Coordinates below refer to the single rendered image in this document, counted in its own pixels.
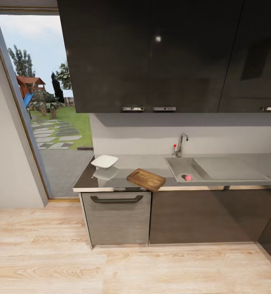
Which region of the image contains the cutting board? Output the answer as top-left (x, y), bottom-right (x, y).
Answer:
top-left (127, 168), bottom-right (166, 192)

